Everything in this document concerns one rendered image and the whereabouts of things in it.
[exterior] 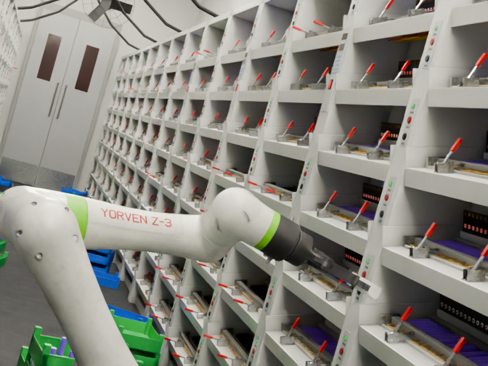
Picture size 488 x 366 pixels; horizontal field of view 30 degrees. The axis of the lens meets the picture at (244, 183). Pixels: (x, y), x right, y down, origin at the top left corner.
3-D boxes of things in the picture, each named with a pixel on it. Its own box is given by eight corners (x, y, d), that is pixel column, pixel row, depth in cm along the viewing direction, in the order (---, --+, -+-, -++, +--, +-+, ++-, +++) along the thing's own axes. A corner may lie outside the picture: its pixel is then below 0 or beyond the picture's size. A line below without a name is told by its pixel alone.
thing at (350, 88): (411, 106, 231) (413, 51, 229) (335, 104, 289) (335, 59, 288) (484, 107, 235) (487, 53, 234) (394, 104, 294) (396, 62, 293)
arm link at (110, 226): (90, 234, 184) (87, 186, 190) (70, 258, 193) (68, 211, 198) (245, 252, 202) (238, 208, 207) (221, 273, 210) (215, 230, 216)
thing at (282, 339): (323, 407, 233) (324, 355, 232) (264, 344, 292) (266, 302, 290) (397, 403, 237) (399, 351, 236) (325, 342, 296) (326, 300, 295)
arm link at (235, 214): (219, 208, 188) (232, 169, 195) (192, 234, 197) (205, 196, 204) (275, 240, 191) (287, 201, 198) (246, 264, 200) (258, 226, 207)
